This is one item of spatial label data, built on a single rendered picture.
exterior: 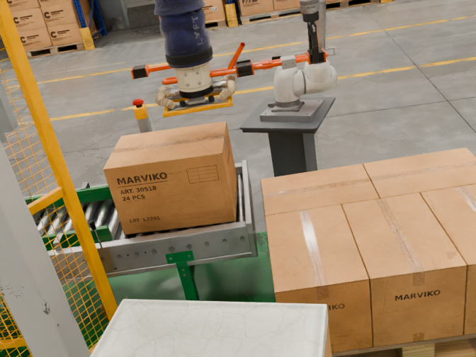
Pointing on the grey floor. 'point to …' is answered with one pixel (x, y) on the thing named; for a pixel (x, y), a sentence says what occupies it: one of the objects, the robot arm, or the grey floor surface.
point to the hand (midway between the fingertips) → (314, 54)
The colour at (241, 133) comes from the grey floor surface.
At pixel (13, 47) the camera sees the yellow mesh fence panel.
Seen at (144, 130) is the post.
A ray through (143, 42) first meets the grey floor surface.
